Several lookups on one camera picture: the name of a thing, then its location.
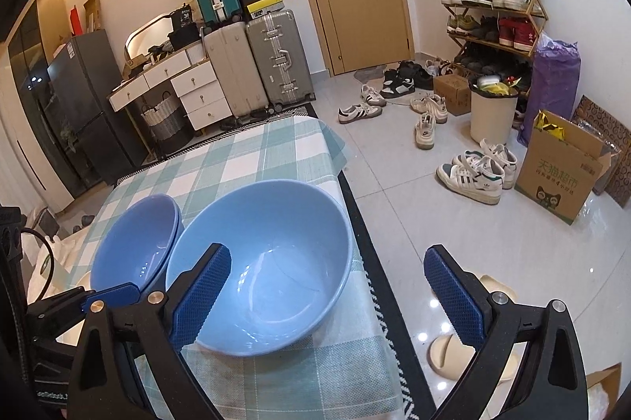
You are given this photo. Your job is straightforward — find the tall cardboard panel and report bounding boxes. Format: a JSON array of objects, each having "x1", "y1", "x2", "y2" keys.
[{"x1": 37, "y1": 0, "x2": 70, "y2": 50}]

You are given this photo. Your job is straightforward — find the beige suitcase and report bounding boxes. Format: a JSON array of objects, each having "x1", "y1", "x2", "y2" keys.
[{"x1": 202, "y1": 23, "x2": 270, "y2": 126}]

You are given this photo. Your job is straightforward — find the light blue bowl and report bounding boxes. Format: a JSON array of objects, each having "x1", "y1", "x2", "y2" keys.
[{"x1": 165, "y1": 178, "x2": 354, "y2": 358}]

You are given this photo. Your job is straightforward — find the silver suitcase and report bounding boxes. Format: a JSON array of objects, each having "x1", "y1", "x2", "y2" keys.
[{"x1": 245, "y1": 8, "x2": 317, "y2": 111}]

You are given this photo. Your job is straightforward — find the small cardboard box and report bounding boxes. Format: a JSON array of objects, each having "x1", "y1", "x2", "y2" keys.
[{"x1": 433, "y1": 74, "x2": 473, "y2": 116}]

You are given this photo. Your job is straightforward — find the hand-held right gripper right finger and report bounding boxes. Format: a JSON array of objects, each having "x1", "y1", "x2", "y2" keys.
[{"x1": 423, "y1": 244, "x2": 591, "y2": 420}]

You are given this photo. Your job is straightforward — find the oval mirror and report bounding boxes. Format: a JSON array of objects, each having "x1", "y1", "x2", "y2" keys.
[{"x1": 123, "y1": 17, "x2": 174, "y2": 62}]

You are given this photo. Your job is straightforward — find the woven laundry basket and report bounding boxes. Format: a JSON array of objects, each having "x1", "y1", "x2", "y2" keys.
[{"x1": 140, "y1": 99, "x2": 196, "y2": 155}]

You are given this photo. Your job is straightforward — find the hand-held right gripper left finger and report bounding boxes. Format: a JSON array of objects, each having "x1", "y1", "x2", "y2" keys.
[{"x1": 68, "y1": 243, "x2": 233, "y2": 420}]

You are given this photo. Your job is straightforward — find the cat print cardboard box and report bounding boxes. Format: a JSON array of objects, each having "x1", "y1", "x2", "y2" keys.
[{"x1": 513, "y1": 109, "x2": 615, "y2": 226}]

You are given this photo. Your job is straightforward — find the open cardboard box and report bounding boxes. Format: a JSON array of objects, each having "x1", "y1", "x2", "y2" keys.
[{"x1": 586, "y1": 363, "x2": 623, "y2": 420}]

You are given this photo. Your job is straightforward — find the purple bag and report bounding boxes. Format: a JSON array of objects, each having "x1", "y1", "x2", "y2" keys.
[{"x1": 517, "y1": 33, "x2": 582, "y2": 147}]

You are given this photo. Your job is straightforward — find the brown patterned paper bag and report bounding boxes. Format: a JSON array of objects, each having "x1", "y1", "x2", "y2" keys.
[{"x1": 574, "y1": 95, "x2": 631, "y2": 210}]

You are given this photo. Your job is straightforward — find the yellow black shoe box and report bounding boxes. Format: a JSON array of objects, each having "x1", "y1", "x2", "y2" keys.
[{"x1": 246, "y1": 0, "x2": 287, "y2": 21}]

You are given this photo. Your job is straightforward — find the black glossy cabinet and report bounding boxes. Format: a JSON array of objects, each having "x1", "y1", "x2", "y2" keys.
[{"x1": 7, "y1": 0, "x2": 76, "y2": 200}]

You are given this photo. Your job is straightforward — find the teal plaid tablecloth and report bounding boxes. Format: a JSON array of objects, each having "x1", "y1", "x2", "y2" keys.
[{"x1": 69, "y1": 118, "x2": 413, "y2": 420}]

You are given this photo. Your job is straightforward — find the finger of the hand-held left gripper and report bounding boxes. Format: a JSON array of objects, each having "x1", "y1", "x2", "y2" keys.
[{"x1": 27, "y1": 282, "x2": 145, "y2": 318}]

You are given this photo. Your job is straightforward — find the cream slipper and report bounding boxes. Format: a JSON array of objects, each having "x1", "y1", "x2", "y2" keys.
[
  {"x1": 474, "y1": 272, "x2": 519, "y2": 303},
  {"x1": 426, "y1": 334, "x2": 516, "y2": 387}
]

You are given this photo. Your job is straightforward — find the white dressing table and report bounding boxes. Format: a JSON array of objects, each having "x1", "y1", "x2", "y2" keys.
[{"x1": 108, "y1": 43, "x2": 233, "y2": 155}]

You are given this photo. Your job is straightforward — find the white trash bin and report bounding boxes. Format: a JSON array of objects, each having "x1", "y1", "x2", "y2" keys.
[{"x1": 468, "y1": 75, "x2": 520, "y2": 145}]

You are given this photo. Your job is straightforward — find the black display box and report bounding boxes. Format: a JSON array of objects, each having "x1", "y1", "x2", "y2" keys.
[{"x1": 170, "y1": 4, "x2": 197, "y2": 32}]

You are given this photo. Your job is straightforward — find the black cable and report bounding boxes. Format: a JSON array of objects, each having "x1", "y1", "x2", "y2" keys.
[{"x1": 20, "y1": 228, "x2": 56, "y2": 299}]

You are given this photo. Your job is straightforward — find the dark grey fridge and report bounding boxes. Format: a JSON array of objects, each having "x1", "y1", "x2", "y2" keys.
[{"x1": 47, "y1": 30, "x2": 149, "y2": 187}]

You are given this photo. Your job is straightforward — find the scattered white sneakers group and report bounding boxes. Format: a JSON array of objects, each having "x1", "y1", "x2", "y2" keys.
[{"x1": 338, "y1": 60, "x2": 518, "y2": 207}]

